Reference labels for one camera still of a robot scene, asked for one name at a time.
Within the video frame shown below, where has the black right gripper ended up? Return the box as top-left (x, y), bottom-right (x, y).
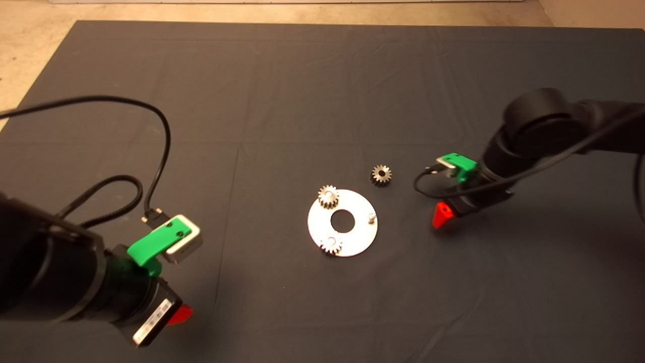
top-left (432, 186), bottom-right (514, 230)

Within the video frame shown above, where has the thin braided black cable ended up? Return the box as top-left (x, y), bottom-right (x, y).
top-left (55, 175), bottom-right (143, 227)

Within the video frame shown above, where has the bright steel planetary gear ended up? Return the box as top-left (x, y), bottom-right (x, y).
top-left (320, 235), bottom-right (343, 256)
top-left (318, 185), bottom-right (340, 209)

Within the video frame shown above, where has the gripper green camera mount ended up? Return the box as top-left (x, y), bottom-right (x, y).
top-left (442, 153), bottom-right (478, 182)
top-left (127, 218), bottom-right (192, 277)

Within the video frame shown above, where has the camera thin black cable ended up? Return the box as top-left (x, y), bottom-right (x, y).
top-left (414, 108), bottom-right (645, 222)
top-left (0, 96), bottom-right (172, 225)

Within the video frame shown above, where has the right camera thin black cable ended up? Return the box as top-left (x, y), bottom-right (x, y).
top-left (414, 108), bottom-right (645, 222)

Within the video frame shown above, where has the round metal carrier plate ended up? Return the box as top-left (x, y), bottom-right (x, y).
top-left (307, 188), bottom-right (378, 258)

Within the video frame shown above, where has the right gripper green camera mount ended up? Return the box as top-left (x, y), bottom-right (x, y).
top-left (442, 153), bottom-right (478, 182)

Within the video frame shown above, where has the gripper silver camera box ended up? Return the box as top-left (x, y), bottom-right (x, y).
top-left (164, 215), bottom-right (203, 264)
top-left (436, 156), bottom-right (462, 178)

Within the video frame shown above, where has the right gripper silver camera box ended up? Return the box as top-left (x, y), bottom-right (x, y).
top-left (436, 156), bottom-right (462, 178)

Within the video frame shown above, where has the left gripper green camera mount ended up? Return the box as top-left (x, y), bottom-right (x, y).
top-left (127, 218), bottom-right (192, 277)

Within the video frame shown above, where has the dark steel planetary gear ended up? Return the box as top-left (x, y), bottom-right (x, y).
top-left (371, 164), bottom-right (393, 187)

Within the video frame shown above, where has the left gripper silver camera box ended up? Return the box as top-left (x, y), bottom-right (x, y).
top-left (164, 215), bottom-right (203, 264)

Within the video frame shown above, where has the left camera thin black cable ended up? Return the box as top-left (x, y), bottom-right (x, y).
top-left (0, 96), bottom-right (172, 225)

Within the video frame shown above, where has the dark grey table cloth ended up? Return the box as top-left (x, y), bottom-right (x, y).
top-left (0, 20), bottom-right (645, 363)

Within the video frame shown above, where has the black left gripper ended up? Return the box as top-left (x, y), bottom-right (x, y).
top-left (118, 280), bottom-right (194, 348)

